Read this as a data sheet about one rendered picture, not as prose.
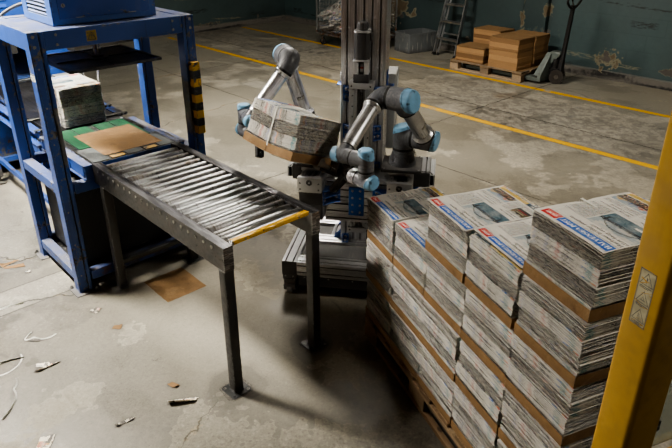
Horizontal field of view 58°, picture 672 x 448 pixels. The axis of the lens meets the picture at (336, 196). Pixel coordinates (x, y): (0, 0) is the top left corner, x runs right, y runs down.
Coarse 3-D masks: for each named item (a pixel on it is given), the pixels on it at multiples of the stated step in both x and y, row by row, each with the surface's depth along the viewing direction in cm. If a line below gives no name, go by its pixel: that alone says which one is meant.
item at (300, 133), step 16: (288, 112) 287; (288, 128) 286; (304, 128) 284; (320, 128) 292; (336, 128) 300; (272, 144) 294; (288, 144) 286; (304, 144) 287; (320, 144) 294; (288, 160) 288
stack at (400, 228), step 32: (416, 192) 304; (384, 224) 285; (416, 224) 272; (384, 256) 292; (416, 256) 261; (384, 288) 298; (448, 288) 239; (384, 320) 305; (416, 320) 270; (480, 320) 220; (384, 352) 316; (416, 352) 276; (448, 352) 244; (416, 384) 281; (448, 384) 250; (480, 384) 227; (480, 416) 230
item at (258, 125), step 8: (256, 104) 303; (264, 104) 298; (272, 104) 296; (280, 104) 306; (288, 104) 317; (256, 112) 303; (264, 112) 298; (304, 112) 311; (256, 120) 302; (264, 120) 298; (248, 128) 307; (256, 128) 302; (264, 128) 299; (256, 136) 302; (264, 136) 299
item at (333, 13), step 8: (328, 8) 1033; (336, 8) 1045; (320, 16) 1054; (328, 16) 1042; (336, 16) 1044; (392, 16) 1039; (328, 24) 1067; (336, 24) 1103; (320, 32) 1069; (328, 32) 1053; (336, 32) 1060; (320, 40) 1083
